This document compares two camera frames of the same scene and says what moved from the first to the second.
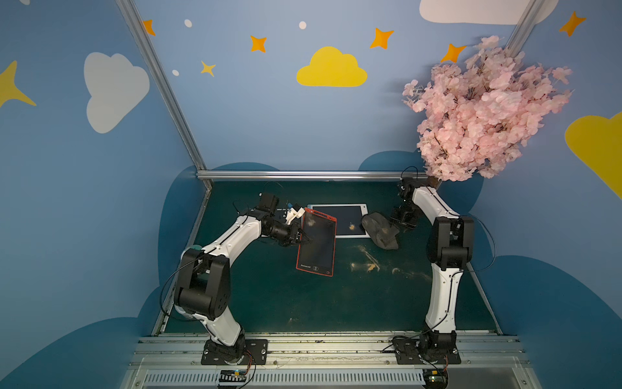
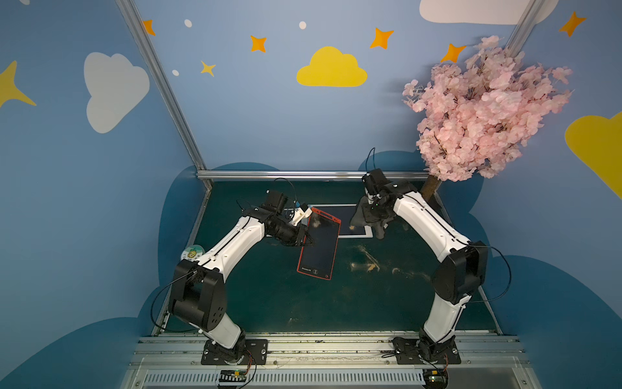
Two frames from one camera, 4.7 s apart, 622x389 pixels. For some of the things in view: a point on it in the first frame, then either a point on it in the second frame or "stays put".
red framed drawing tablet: x=317 y=255 stays put
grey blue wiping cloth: x=381 y=230 -> x=379 y=212
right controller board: x=435 y=378 stays put
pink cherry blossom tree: x=477 y=118 stays put
